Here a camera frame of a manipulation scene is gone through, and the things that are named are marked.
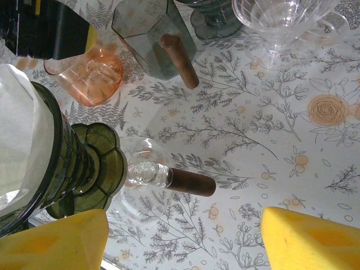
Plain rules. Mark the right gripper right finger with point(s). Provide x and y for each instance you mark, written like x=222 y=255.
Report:
x=315 y=244

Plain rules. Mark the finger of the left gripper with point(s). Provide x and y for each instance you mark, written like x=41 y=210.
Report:
x=56 y=31

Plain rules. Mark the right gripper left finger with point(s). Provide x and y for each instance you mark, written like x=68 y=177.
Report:
x=50 y=244

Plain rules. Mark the pink glass coffee server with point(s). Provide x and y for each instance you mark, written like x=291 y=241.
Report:
x=92 y=84

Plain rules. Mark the green glass coffee dripper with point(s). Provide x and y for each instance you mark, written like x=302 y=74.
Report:
x=81 y=168

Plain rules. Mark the grey glass coffee dripper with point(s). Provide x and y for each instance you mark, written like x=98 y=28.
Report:
x=213 y=25

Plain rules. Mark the clear glass coffee dripper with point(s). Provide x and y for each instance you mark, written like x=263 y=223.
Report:
x=275 y=25

